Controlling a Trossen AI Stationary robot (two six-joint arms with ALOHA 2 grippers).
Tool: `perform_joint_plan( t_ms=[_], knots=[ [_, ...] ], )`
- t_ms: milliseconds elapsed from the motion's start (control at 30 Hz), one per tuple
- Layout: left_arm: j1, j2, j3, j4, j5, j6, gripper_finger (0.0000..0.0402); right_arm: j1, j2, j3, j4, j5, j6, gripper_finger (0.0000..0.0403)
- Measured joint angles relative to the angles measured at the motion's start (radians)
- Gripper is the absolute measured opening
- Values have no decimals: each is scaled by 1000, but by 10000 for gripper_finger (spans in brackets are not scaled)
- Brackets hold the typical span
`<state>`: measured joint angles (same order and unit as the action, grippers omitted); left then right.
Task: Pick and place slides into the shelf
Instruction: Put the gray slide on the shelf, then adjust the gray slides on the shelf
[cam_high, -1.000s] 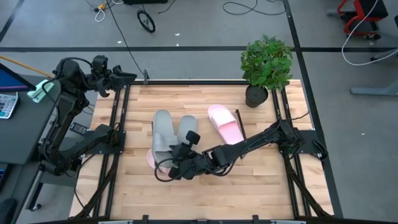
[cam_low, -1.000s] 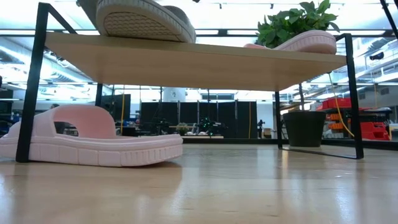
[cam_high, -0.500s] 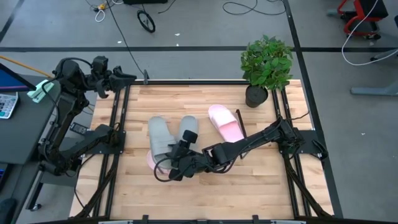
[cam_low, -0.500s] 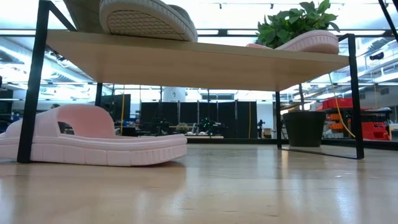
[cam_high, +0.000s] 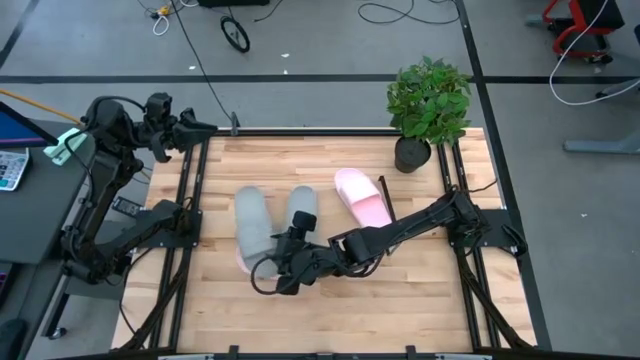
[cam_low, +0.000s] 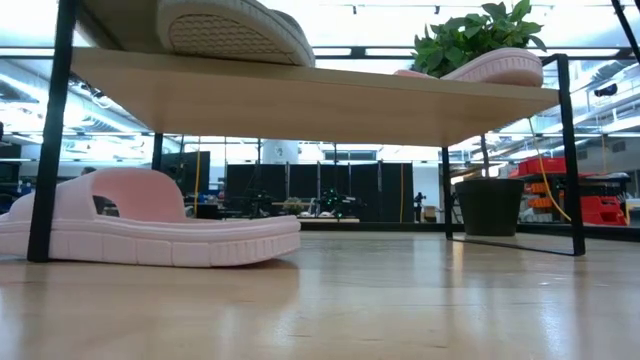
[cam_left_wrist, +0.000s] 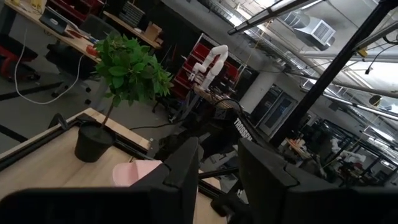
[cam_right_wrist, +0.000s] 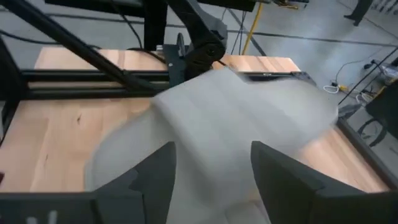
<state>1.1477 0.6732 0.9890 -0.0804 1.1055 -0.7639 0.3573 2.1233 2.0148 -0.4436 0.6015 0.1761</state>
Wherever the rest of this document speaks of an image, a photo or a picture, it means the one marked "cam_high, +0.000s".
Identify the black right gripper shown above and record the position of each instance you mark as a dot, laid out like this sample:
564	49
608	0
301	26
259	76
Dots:
295	260

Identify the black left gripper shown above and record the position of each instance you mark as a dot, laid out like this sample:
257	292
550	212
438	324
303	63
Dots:
160	130

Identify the grey rubber slide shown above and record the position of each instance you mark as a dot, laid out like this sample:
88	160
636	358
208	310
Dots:
252	220
302	200

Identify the wooden shelf black metal legs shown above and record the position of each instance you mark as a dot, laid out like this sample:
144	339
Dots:
330	212

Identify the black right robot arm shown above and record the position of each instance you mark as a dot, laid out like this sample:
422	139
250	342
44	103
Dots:
400	227

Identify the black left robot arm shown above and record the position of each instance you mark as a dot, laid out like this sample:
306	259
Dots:
107	175

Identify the black rig front bar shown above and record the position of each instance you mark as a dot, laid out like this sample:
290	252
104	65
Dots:
280	357

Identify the small black power adapter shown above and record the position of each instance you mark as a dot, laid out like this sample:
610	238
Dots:
127	206

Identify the mint green stapler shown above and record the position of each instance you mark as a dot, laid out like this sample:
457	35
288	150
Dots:
62	147

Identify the black box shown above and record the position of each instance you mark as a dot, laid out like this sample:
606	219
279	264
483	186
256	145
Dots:
232	2

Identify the computer monitor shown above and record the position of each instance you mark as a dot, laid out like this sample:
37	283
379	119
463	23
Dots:
20	132

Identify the grey calculator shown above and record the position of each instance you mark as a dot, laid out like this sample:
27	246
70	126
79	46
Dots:
12	170

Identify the black desk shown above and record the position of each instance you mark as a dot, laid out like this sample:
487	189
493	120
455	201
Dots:
30	225

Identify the green potted plant black pot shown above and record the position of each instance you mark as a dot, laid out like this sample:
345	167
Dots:
430	100

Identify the grey table base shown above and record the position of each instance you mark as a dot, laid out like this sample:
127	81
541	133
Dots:
600	146

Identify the red and black cart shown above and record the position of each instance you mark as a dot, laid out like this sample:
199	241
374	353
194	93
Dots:
607	12

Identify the black aluminium table frame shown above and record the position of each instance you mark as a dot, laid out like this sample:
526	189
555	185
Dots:
310	133

